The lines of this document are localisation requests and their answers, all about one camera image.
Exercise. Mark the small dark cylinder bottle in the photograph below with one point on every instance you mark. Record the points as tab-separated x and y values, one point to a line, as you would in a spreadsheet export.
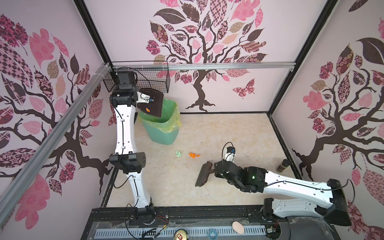
283	165

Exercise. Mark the dark brown dustpan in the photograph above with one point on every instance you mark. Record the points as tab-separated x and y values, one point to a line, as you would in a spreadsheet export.
156	106

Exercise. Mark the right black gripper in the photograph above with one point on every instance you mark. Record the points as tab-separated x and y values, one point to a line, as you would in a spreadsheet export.
217	174

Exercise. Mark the beige oval disc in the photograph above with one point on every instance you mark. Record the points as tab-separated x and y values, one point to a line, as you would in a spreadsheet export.
238	228

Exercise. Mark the silver aluminium rail left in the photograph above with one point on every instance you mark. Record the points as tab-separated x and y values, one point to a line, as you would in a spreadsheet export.
17	188

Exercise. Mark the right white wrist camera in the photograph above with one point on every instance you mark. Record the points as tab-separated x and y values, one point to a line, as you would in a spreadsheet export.
230	154

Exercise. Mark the black wire basket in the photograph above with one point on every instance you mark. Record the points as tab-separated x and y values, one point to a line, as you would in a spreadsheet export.
150	74

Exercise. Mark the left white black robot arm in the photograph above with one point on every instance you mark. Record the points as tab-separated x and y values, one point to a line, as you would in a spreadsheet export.
126	156

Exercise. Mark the green bin with liner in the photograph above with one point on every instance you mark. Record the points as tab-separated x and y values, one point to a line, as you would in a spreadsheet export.
163	130

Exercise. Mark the silver aluminium rail back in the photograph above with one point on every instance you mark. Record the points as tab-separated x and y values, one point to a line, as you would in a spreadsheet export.
212	66

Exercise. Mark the silver aluminium rail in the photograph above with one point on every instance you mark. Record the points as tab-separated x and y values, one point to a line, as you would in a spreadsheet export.
212	66
17	188

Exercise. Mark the green scrap front right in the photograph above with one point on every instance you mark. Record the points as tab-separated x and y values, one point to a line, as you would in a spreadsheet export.
178	154

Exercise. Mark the orange scrap right middle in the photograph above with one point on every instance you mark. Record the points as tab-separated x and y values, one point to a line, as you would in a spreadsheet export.
194	155

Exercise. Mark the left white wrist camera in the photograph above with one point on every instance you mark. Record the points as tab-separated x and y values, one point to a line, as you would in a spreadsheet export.
143	98

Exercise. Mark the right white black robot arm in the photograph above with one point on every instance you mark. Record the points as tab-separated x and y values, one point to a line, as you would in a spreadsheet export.
316	199

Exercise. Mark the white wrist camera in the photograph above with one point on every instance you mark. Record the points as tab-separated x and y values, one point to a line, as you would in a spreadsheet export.
143	98
230	154

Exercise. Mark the dark brown hand brush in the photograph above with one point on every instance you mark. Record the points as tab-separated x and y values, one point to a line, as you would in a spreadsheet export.
206	170

